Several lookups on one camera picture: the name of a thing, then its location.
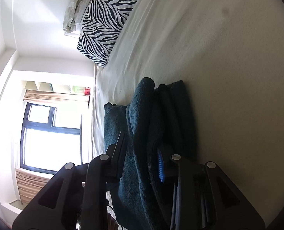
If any dark teal knit sweater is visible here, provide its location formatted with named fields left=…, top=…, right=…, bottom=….
left=104, top=77, right=198, bottom=229

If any black framed window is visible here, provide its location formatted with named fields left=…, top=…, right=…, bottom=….
left=20, top=102, right=83, bottom=174

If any red box on shelf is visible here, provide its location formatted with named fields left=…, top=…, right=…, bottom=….
left=84, top=87, right=91, bottom=96

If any beige bed sheet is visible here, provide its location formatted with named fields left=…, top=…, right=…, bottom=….
left=92, top=0, right=284, bottom=224

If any zebra print pillow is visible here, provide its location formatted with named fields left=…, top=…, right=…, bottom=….
left=77, top=0, right=138, bottom=67

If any crumpled white blanket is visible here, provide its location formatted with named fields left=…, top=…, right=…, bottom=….
left=63, top=0, right=91, bottom=34

